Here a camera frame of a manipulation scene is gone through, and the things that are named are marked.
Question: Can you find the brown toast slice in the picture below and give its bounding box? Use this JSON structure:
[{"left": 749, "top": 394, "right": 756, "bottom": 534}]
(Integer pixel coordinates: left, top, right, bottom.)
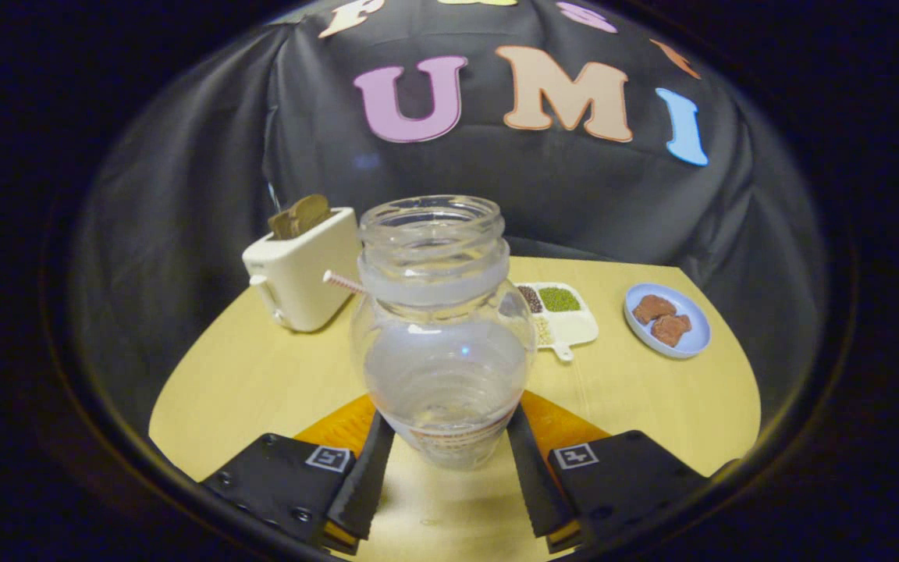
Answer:
[{"left": 268, "top": 194, "right": 333, "bottom": 240}]

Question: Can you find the wooden table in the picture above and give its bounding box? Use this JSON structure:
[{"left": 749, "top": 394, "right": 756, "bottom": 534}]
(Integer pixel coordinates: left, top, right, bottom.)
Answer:
[{"left": 148, "top": 256, "right": 762, "bottom": 562}]

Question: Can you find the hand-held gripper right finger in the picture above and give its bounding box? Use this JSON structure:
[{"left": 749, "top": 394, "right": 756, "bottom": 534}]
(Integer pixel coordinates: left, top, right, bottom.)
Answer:
[{"left": 506, "top": 390, "right": 712, "bottom": 555}]

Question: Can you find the white divided dish with beans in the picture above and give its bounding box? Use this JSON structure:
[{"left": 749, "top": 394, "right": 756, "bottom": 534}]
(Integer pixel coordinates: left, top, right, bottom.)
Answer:
[{"left": 513, "top": 282, "right": 600, "bottom": 362}]

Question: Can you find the white toaster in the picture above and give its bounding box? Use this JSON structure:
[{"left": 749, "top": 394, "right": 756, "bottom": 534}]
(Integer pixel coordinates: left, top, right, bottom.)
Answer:
[{"left": 242, "top": 207, "right": 363, "bottom": 333}]

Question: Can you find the striped paper straw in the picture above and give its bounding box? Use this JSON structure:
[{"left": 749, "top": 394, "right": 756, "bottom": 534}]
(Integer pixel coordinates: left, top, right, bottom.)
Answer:
[{"left": 322, "top": 269, "right": 366, "bottom": 296}]

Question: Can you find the light blue plate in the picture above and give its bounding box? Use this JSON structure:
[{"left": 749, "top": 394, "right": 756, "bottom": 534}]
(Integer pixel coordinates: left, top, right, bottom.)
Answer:
[{"left": 624, "top": 282, "right": 712, "bottom": 360}]

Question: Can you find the brown meat piece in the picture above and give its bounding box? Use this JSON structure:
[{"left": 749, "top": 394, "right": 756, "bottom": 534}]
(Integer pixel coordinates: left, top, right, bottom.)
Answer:
[
  {"left": 650, "top": 314, "right": 693, "bottom": 348},
  {"left": 632, "top": 294, "right": 677, "bottom": 325}
]

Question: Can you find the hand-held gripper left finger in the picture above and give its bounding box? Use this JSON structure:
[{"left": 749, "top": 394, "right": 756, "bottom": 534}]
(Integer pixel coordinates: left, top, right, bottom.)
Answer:
[{"left": 201, "top": 394, "right": 397, "bottom": 555}]

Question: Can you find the clear glass bottle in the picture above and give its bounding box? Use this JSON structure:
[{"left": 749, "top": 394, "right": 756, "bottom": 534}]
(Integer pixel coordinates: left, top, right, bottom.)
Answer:
[{"left": 350, "top": 195, "right": 538, "bottom": 471}]

